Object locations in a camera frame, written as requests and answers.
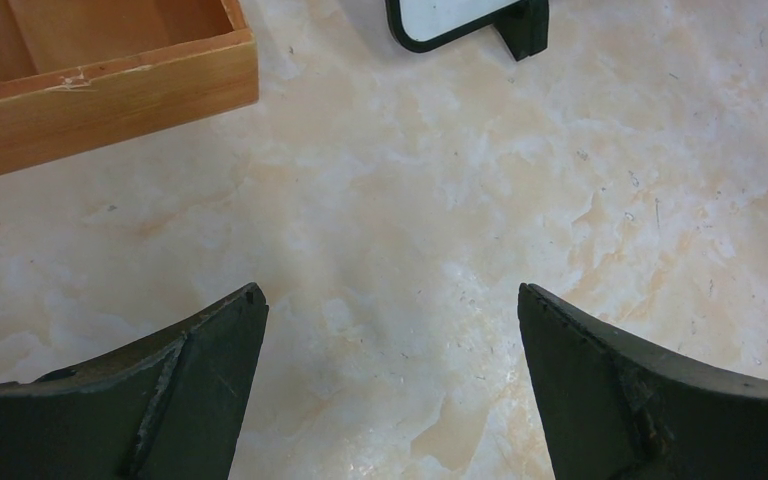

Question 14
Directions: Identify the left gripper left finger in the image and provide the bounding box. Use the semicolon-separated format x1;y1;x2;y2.
0;283;269;479

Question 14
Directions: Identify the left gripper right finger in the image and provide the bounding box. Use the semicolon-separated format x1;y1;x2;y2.
518;284;768;479

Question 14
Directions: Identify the small black-framed whiteboard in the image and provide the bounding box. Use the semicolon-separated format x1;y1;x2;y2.
385;0;550;61

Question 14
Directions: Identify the orange wooden compartment tray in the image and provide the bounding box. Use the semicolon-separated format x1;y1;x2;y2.
0;0;259;175

